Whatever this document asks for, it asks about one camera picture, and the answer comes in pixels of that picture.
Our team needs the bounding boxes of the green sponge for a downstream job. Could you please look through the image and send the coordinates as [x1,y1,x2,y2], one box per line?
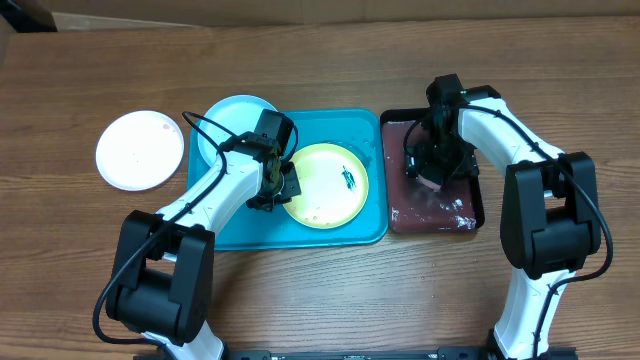
[417,175,441,192]

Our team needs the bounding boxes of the light blue plate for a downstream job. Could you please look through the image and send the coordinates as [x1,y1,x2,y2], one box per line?
[197,95,277,167]

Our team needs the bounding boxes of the yellow plate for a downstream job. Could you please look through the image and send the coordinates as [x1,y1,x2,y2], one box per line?
[284,143,369,230]

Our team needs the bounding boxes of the white plate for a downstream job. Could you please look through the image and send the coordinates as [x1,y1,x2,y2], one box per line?
[95,110,185,191]

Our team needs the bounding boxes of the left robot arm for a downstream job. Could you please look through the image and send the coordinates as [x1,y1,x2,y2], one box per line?
[92,109,301,359]

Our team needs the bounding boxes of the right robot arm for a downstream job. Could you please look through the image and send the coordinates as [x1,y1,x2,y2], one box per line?
[403,74,613,359]

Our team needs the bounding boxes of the black tray with red liquid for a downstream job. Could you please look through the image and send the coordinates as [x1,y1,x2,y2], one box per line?
[380,108,485,234]

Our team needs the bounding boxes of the teal plastic tray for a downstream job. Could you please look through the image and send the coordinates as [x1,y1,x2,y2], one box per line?
[215,108,389,251]

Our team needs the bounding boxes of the cardboard sheet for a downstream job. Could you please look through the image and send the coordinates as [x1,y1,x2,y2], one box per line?
[39,0,639,26]

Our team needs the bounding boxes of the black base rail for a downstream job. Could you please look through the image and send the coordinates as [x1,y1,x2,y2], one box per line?
[134,345,579,360]

